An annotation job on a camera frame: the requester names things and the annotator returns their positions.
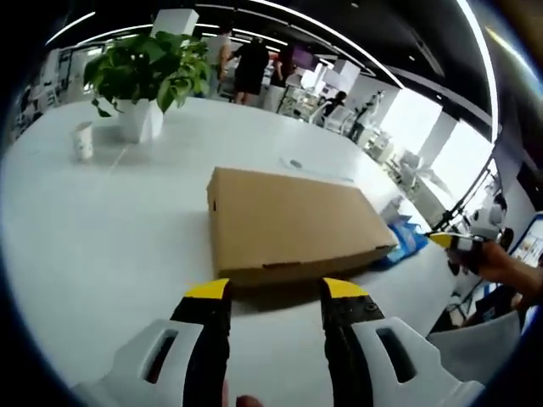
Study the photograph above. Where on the blue wet wipes soft pack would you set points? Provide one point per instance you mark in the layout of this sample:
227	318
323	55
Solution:
405	239

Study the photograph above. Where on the white mesh office chair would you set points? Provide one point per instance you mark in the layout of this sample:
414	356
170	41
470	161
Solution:
339	116

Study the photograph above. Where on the person's right hand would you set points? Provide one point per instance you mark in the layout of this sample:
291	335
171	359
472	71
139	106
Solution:
500	260

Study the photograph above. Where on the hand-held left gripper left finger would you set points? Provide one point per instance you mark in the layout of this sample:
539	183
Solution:
203	347

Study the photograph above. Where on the green plant in white pot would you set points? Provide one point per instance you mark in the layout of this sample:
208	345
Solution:
144	68

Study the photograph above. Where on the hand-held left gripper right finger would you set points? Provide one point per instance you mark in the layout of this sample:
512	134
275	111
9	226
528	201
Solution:
345	356

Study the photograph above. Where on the white paper cup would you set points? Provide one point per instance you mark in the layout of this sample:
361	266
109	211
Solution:
83	144

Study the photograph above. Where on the blue framed display board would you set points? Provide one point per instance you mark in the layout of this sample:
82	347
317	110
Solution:
530	241

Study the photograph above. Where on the brown cardboard shoe box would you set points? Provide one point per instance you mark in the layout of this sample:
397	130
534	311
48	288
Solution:
288	216

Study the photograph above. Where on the small white bottle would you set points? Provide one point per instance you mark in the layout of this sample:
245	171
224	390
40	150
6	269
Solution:
392	208

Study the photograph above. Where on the black tripod stand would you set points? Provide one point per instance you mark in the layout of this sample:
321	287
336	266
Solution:
466	193

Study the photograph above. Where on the pale grey office chair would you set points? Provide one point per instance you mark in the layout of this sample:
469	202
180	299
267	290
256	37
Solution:
479	347

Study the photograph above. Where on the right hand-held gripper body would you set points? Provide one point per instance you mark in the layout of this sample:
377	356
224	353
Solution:
485	222

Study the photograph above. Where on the person's left hand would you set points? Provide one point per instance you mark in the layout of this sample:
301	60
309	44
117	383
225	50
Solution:
250	402

